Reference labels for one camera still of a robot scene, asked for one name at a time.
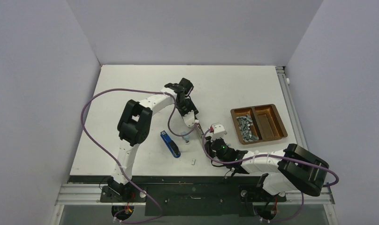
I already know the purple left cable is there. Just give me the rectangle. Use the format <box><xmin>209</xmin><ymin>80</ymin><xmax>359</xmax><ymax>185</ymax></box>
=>
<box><xmin>80</xmin><ymin>88</ymin><xmax>199</xmax><ymax>224</ymax></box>

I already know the pile of grey staples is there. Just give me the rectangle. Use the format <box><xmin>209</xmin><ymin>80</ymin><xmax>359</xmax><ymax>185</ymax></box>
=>
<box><xmin>236</xmin><ymin>114</ymin><xmax>259</xmax><ymax>143</ymax></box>

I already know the blue stapler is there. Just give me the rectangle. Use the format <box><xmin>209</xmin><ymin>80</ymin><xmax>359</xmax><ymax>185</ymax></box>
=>
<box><xmin>160</xmin><ymin>130</ymin><xmax>181</xmax><ymax>158</ymax></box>

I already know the purple cable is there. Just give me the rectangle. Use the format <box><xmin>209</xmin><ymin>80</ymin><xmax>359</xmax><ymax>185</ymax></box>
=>
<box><xmin>202</xmin><ymin>129</ymin><xmax>340</xmax><ymax>224</ymax></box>
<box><xmin>80</xmin><ymin>88</ymin><xmax>199</xmax><ymax>224</ymax></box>

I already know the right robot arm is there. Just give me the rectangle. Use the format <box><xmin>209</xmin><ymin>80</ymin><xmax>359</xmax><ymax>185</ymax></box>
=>
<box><xmin>202</xmin><ymin>137</ymin><xmax>329</xmax><ymax>201</ymax></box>

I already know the brown plastic divided tray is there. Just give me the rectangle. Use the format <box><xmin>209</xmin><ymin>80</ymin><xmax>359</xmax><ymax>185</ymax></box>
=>
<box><xmin>230</xmin><ymin>104</ymin><xmax>288</xmax><ymax>145</ymax></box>

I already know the aluminium frame rail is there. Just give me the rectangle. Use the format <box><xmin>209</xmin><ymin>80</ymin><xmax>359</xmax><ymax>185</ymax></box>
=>
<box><xmin>54</xmin><ymin>66</ymin><xmax>336</xmax><ymax>207</ymax></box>

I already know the silver black stapler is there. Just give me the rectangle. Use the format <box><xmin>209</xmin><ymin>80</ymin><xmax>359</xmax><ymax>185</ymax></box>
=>
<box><xmin>195</xmin><ymin>123</ymin><xmax>205</xmax><ymax>140</ymax></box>

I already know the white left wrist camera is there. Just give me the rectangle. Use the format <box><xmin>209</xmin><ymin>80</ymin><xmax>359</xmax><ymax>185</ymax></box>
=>
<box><xmin>182</xmin><ymin>110</ymin><xmax>199</xmax><ymax>128</ymax></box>

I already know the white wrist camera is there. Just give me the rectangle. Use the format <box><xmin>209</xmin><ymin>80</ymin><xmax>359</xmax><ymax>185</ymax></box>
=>
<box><xmin>182</xmin><ymin>110</ymin><xmax>199</xmax><ymax>128</ymax></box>
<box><xmin>210</xmin><ymin>123</ymin><xmax>227</xmax><ymax>142</ymax></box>

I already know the light blue staple box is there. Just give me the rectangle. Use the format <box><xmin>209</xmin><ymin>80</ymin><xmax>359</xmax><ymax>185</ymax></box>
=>
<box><xmin>181</xmin><ymin>131</ymin><xmax>190</xmax><ymax>144</ymax></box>

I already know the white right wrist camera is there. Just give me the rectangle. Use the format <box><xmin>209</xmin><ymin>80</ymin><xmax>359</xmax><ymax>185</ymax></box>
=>
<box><xmin>210</xmin><ymin>123</ymin><xmax>227</xmax><ymax>142</ymax></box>

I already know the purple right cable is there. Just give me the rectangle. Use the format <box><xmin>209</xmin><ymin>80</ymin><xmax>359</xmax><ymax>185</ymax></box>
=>
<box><xmin>202</xmin><ymin>129</ymin><xmax>340</xmax><ymax>224</ymax></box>

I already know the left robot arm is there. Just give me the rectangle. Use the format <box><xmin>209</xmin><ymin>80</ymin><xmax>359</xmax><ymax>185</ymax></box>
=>
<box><xmin>108</xmin><ymin>78</ymin><xmax>199</xmax><ymax>202</ymax></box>

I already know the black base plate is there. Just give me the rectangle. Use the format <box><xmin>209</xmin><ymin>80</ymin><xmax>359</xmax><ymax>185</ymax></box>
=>
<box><xmin>68</xmin><ymin>175</ymin><xmax>301</xmax><ymax>219</ymax></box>

